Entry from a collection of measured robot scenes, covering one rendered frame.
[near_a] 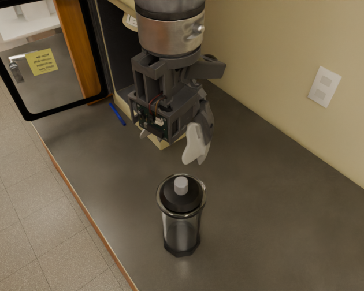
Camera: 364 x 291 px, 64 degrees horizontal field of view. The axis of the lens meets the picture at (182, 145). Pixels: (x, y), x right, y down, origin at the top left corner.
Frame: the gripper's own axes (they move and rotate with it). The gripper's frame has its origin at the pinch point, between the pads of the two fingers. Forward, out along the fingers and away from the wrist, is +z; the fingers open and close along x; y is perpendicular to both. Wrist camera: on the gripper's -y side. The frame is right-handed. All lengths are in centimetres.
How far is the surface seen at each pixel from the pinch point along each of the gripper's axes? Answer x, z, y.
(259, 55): -13, 17, -62
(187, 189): 1.2, 13.0, -0.3
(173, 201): 0.2, 13.8, 3.3
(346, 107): 19, 18, -54
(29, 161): -152, 132, -14
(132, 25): -36.0, -1.2, -25.8
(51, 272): -72, 132, 26
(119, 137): -40, 38, -17
